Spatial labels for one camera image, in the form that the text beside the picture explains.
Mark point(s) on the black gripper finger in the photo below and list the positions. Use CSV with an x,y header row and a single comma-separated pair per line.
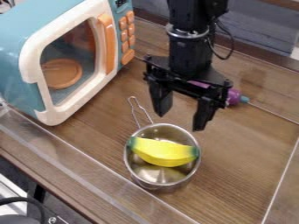
x,y
208,107
162,97

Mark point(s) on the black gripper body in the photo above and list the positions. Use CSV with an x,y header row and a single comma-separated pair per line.
x,y
189,64

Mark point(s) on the yellow toy banana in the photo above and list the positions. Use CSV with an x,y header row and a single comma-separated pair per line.
x,y
164,153

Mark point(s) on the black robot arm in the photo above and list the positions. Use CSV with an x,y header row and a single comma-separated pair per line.
x,y
196,16

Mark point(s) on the purple toy eggplant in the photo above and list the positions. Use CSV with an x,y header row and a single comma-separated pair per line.
x,y
236,96

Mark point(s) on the blue toy microwave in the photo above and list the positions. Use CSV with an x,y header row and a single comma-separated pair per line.
x,y
63,48

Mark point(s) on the clear acrylic barrier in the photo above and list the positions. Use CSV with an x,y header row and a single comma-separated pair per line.
x,y
102,195

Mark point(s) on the silver pot with handle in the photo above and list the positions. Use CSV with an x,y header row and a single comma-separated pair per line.
x,y
154,177

